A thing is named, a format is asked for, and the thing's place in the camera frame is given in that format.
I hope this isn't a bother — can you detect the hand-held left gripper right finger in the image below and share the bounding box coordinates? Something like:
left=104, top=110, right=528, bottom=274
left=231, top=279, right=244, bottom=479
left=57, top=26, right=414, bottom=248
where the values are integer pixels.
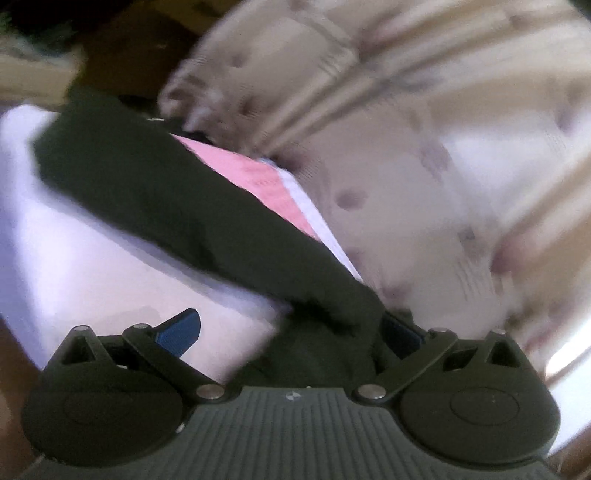
left=355, top=313, right=523, bottom=406

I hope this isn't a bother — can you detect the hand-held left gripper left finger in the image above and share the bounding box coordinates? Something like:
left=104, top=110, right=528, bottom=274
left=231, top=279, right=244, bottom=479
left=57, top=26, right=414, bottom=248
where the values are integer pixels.
left=59, top=308, right=228, bottom=403

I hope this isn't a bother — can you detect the dark green garment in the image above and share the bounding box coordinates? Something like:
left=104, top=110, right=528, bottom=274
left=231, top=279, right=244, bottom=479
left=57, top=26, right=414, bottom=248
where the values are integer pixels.
left=31, top=88, right=398, bottom=386

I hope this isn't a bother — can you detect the pink checkered bed sheet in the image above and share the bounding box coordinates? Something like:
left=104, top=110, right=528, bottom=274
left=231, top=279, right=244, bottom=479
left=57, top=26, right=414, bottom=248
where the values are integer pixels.
left=0, top=104, right=366, bottom=385

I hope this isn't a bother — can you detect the beige floral printed cloth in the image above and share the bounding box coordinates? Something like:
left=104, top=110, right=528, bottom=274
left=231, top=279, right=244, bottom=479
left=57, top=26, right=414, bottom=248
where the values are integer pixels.
left=157, top=0, right=591, bottom=370

